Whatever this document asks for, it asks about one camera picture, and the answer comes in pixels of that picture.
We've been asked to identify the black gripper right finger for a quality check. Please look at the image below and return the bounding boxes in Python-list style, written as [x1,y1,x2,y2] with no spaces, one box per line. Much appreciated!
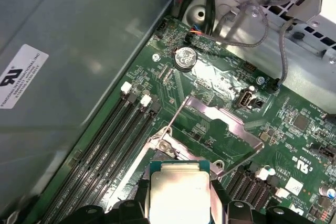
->
[209,178,299,224]

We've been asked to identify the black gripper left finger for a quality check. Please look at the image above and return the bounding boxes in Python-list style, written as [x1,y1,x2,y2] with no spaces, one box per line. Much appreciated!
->
[70,178,151,224]

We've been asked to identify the silver CPU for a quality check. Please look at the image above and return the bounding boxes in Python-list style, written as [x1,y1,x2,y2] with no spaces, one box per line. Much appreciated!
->
[148,159,212,224]

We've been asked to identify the metal socket cover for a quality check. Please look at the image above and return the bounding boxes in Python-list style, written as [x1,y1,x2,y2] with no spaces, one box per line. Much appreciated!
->
[157,95,265,177]

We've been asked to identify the RAM slot white clips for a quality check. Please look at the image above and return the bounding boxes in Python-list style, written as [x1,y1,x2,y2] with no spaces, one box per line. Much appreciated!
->
[65,94,152,224]
[40,81,132,224]
[236,167,276,206]

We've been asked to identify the RAM slot black clips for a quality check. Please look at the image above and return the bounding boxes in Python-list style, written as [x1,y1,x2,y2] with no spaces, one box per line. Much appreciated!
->
[249,182,275,209]
[52,91,139,224]
[225,171,250,201]
[78,102,161,224]

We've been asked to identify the CPU socket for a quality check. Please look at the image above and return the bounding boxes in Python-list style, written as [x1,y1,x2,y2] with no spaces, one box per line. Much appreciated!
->
[112,125,229,224]

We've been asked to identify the internal USB port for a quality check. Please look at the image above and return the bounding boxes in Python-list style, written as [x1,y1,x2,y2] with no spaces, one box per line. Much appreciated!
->
[237,88,255,110]

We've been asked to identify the green motherboard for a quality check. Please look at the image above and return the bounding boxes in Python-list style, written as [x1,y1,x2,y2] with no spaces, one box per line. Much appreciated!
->
[34,15,336,224]

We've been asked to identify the coin cell battery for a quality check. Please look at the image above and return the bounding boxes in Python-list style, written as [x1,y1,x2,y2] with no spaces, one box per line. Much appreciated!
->
[172,46,197,72]

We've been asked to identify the white Foxconn label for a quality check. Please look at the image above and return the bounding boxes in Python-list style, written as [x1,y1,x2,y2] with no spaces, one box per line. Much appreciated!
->
[0,44,50,110]

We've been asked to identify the black PC case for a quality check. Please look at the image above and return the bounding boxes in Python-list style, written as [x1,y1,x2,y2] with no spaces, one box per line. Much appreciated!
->
[0,0,336,224]

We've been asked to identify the silver drive cage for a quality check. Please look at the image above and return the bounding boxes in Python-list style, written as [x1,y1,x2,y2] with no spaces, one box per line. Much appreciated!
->
[209,0,336,65]

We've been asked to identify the grey braided wire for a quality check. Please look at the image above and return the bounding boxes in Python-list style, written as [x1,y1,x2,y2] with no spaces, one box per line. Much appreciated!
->
[277,18,300,87]
[191,0,270,49]

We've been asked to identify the black cable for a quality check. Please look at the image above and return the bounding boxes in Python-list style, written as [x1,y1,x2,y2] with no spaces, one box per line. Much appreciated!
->
[203,0,220,38]

